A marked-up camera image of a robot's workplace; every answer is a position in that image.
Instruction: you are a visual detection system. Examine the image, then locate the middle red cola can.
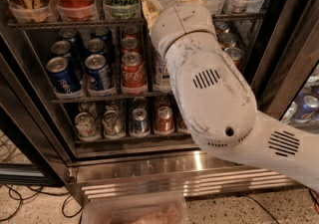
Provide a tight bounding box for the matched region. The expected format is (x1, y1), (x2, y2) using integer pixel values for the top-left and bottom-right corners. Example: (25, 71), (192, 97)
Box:
(121, 37), (142, 55)

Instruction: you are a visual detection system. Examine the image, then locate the front right Pepsi can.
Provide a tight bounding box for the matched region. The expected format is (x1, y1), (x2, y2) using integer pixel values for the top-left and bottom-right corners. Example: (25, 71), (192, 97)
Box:
(85, 54), (115, 96)

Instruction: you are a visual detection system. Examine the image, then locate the red can bottom shelf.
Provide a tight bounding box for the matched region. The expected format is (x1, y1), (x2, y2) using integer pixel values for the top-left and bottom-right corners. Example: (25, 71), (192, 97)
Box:
(156, 107), (174, 132)

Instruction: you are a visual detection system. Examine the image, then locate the white can bottom left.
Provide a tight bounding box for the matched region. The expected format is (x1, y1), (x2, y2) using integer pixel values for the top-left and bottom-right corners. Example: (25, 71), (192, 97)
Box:
(75, 112), (99, 141)

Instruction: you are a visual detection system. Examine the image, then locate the glass fridge door right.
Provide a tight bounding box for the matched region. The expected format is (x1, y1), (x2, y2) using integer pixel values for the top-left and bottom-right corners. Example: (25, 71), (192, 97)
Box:
(251, 0), (319, 119)

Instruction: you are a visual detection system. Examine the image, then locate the front red cola can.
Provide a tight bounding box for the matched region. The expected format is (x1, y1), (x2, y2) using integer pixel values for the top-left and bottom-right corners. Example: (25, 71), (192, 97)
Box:
(121, 52), (147, 94)

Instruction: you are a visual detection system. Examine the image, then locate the white can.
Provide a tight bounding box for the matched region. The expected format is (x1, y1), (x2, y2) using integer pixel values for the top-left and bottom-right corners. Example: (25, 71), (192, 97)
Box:
(75, 112), (99, 141)
(102, 110), (124, 137)

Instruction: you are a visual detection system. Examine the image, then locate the brown tea bottle middle shelf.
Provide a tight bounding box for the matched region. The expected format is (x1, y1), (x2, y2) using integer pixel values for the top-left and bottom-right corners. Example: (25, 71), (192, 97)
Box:
(154, 51), (171, 93)

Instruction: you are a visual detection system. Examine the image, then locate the can behind right door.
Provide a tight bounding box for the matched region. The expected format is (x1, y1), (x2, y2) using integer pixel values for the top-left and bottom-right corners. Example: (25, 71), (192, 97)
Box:
(294, 95), (319, 123)

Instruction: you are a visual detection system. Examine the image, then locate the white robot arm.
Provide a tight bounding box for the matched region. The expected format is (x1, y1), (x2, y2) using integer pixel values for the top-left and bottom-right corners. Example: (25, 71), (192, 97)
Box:
(141, 0), (319, 191)

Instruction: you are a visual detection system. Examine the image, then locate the black cable on floor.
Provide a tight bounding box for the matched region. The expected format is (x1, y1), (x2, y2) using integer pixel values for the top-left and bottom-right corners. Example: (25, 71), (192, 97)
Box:
(0, 183), (83, 222)

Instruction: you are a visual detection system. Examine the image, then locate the clear plastic bin on floor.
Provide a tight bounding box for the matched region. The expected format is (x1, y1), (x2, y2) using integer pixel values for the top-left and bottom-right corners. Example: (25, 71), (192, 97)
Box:
(81, 192), (189, 224)

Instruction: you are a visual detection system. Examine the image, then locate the middle gold can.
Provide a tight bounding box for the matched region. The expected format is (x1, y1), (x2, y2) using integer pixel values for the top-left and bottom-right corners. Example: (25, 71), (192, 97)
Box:
(217, 33), (236, 49)

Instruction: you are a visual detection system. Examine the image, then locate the middle left Pepsi can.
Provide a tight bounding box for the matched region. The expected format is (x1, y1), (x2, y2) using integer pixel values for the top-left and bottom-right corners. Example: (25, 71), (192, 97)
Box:
(51, 40), (83, 80)

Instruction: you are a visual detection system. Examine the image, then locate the middle right Pepsi can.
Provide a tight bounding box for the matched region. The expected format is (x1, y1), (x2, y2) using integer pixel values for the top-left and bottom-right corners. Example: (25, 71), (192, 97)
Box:
(87, 38), (111, 62)

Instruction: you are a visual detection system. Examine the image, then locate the front left Pepsi can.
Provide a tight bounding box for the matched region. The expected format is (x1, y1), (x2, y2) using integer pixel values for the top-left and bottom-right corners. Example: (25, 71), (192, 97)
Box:
(46, 57), (82, 95)

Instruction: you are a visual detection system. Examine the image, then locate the pepsi can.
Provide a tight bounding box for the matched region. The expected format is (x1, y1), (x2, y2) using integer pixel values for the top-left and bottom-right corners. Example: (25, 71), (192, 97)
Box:
(85, 54), (115, 96)
(51, 40), (83, 80)
(87, 38), (111, 62)
(46, 57), (82, 95)

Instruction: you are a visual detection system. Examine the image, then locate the blue silver can bottom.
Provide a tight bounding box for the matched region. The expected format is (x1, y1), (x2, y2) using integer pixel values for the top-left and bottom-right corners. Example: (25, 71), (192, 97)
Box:
(132, 109), (149, 135)

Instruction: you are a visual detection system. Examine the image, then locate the front gold can middle shelf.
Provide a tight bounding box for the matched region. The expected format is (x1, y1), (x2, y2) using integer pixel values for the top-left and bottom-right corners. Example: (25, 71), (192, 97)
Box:
(225, 47), (243, 67)

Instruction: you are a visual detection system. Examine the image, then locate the stainless steel fridge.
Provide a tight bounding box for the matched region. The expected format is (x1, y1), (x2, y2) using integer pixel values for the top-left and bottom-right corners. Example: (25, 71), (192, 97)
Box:
(0, 0), (319, 206)

